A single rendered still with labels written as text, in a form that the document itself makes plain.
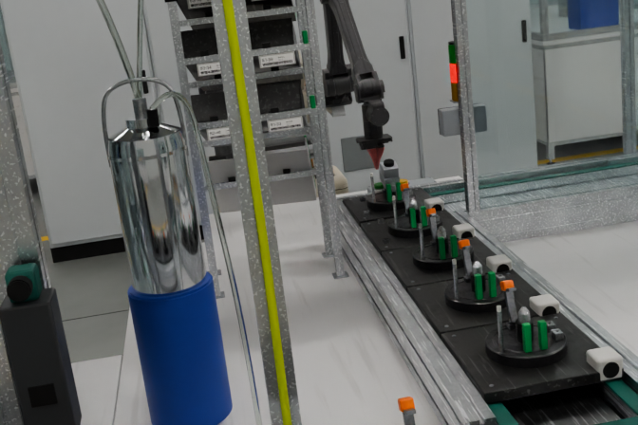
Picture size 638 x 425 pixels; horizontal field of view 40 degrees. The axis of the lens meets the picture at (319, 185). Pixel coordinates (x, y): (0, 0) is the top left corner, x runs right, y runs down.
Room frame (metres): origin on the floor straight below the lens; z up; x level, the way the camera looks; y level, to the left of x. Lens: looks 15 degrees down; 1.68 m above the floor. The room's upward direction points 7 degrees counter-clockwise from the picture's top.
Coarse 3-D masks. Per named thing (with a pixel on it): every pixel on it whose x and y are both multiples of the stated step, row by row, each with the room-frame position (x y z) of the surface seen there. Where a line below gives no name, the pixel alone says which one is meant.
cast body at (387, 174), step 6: (384, 162) 2.35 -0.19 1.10; (390, 162) 2.34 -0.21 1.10; (384, 168) 2.34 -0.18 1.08; (390, 168) 2.33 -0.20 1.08; (396, 168) 2.33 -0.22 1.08; (384, 174) 2.33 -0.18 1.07; (390, 174) 2.34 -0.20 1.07; (396, 174) 2.34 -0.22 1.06; (384, 180) 2.34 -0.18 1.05; (390, 180) 2.33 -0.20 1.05; (396, 180) 2.34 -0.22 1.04; (384, 186) 2.34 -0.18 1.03
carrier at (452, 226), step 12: (396, 216) 2.08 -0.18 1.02; (408, 216) 2.12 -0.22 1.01; (420, 216) 2.12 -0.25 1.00; (444, 216) 2.19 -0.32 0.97; (372, 228) 2.17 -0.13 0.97; (384, 228) 2.15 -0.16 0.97; (396, 228) 2.08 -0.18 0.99; (408, 228) 2.07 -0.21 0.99; (444, 228) 2.10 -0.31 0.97; (456, 228) 2.03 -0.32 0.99; (468, 228) 2.02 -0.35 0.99; (372, 240) 2.07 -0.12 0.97; (396, 240) 2.05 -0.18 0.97; (408, 240) 2.04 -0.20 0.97
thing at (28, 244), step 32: (0, 64) 1.19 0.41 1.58; (0, 96) 1.17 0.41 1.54; (0, 128) 1.17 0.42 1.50; (0, 160) 1.17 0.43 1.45; (0, 192) 1.17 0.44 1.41; (0, 224) 1.17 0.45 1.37; (32, 224) 1.18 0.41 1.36; (0, 256) 1.16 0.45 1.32; (32, 256) 1.17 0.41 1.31; (0, 288) 1.16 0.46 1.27; (0, 352) 1.16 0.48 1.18; (0, 384) 1.16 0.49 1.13
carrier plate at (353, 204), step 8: (416, 192) 2.46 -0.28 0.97; (424, 192) 2.45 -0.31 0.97; (344, 200) 2.46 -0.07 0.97; (352, 200) 2.45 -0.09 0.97; (416, 200) 2.37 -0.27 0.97; (352, 208) 2.37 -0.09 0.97; (360, 208) 2.36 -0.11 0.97; (368, 208) 2.35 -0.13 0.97; (360, 216) 2.28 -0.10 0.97; (368, 216) 2.27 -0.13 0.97; (376, 216) 2.26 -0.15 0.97; (384, 216) 2.25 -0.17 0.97; (392, 216) 2.25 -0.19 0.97; (360, 224) 2.24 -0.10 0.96
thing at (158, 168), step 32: (128, 128) 1.48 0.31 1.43; (160, 128) 1.48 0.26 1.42; (128, 160) 1.43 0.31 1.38; (160, 160) 1.44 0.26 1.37; (128, 192) 1.44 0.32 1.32; (160, 192) 1.44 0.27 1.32; (192, 192) 1.49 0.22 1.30; (128, 224) 1.45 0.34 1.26; (160, 224) 1.43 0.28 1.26; (192, 224) 1.47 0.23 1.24; (128, 256) 1.47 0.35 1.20; (160, 256) 1.43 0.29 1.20; (192, 256) 1.46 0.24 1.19; (160, 288) 1.43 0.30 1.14; (192, 288) 1.45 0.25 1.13
